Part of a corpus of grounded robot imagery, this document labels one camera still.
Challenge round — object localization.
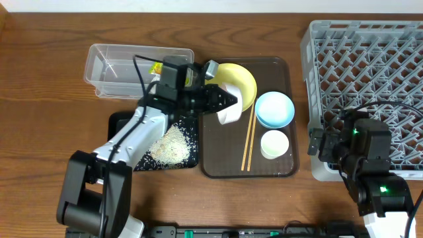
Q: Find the green snack wrapper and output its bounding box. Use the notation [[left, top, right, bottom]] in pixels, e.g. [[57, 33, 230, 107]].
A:
[[149, 62, 163, 75]]

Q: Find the white cup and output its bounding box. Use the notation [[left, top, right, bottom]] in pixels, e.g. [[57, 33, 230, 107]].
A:
[[260, 130, 289, 159]]

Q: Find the left black cable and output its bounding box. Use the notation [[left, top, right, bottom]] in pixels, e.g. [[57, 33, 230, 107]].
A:
[[98, 54, 166, 238]]

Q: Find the light blue bowl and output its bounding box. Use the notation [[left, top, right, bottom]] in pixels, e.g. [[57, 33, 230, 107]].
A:
[[254, 91, 295, 129]]

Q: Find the wooden chopstick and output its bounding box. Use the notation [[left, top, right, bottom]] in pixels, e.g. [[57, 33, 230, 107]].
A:
[[247, 105, 256, 171], [241, 105, 254, 171]]

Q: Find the yellow plate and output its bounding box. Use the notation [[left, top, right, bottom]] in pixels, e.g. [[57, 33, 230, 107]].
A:
[[206, 63, 257, 111]]

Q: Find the black tray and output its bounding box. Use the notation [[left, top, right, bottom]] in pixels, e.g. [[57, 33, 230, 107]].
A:
[[107, 111, 200, 172]]

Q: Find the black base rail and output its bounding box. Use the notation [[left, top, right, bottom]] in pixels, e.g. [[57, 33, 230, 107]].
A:
[[141, 224, 369, 238]]

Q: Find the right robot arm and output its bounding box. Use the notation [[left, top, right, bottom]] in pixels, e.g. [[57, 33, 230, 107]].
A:
[[307, 109, 420, 237]]

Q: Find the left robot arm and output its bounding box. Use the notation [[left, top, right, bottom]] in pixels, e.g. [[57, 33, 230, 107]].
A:
[[56, 56, 238, 237]]

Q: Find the clear plastic bin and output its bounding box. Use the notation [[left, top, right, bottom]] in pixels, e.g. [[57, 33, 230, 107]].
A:
[[84, 44, 194, 99]]

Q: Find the brown serving tray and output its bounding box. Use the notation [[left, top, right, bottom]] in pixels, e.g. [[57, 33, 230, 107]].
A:
[[199, 57, 299, 179]]

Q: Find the grey dishwasher rack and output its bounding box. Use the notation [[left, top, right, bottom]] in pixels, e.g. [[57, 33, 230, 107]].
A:
[[300, 20, 422, 180]]

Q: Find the pink bowl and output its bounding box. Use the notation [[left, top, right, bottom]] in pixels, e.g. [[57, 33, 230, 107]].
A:
[[216, 83, 244, 126]]

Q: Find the pile of rice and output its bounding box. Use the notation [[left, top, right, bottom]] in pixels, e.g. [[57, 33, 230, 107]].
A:
[[137, 118, 198, 171]]

